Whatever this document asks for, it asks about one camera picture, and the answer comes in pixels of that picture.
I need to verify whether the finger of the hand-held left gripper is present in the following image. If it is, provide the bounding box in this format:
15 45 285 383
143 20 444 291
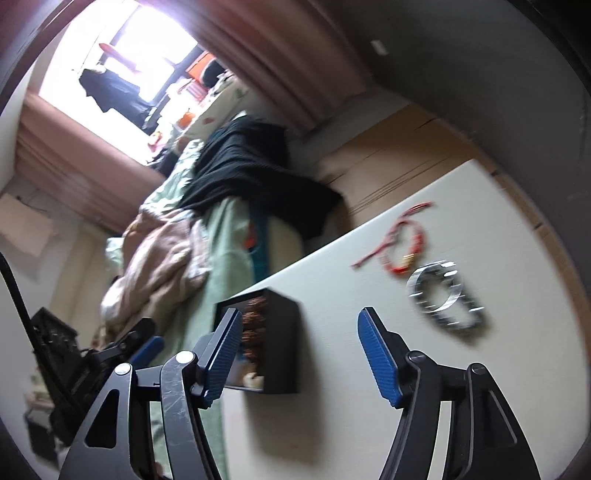
98 318 157 366
128 336 166 368

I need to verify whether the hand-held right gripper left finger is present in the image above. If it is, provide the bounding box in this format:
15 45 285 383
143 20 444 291
60 308 244 480

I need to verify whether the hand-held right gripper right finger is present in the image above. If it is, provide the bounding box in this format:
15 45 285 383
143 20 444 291
357 307 541 480

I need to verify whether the brown seed bead bracelet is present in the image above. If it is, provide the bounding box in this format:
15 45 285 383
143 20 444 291
240 298 269 366

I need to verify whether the black cardboard box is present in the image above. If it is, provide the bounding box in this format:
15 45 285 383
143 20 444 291
215 288 304 396

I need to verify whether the dark faceted bead bracelet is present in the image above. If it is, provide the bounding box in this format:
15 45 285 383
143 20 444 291
422 286 486 343

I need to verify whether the red string bracelet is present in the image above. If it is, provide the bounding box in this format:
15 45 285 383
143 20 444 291
351 200 435 278

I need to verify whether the pink fleece blanket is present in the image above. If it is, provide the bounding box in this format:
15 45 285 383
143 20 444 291
99 205 216 343

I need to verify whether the green bed sheet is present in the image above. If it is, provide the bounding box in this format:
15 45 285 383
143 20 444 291
106 136 305 480

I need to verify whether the beige paper sheet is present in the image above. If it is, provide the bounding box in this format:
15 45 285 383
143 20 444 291
0 194 61 260

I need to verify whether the black knit garment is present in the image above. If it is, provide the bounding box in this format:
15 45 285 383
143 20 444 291
178 114 345 241

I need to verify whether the narrow pink curtain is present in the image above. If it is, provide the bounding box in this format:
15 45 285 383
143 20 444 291
14 90 163 232

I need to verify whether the floral print cloth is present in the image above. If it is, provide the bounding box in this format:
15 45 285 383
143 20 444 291
185 78 253 139

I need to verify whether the hanging black clothing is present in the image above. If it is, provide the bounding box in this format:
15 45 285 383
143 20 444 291
78 67 156 126

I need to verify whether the black bag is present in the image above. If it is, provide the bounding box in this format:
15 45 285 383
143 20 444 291
203 60 228 86

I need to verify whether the orange box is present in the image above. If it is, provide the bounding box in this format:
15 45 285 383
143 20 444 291
187 52 218 79

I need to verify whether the hanging red garment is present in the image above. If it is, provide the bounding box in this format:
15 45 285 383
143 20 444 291
98 43 140 73

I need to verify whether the wide pink curtain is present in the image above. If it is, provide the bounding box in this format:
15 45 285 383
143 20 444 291
185 0 385 136

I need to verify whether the black braided cable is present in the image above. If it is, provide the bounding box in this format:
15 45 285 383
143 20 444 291
0 251 40 357

